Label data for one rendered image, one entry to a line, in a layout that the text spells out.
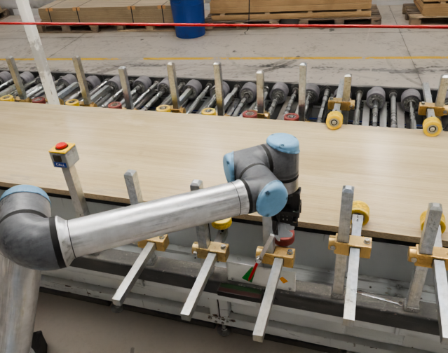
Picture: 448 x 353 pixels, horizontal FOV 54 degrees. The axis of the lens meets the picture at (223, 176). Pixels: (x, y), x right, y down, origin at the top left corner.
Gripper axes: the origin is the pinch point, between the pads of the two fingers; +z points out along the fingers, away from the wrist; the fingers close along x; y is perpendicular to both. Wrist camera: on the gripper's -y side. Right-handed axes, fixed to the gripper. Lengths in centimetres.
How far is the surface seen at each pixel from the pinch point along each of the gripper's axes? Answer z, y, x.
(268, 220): -1.0, -4.2, 6.1
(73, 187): -5, -79, 6
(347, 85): -5, 13, 115
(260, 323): 14.7, -0.5, -23.2
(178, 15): 66, -254, 521
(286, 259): 14.8, 2.2, 5.4
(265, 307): 14.7, -0.4, -16.7
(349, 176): 11, 20, 55
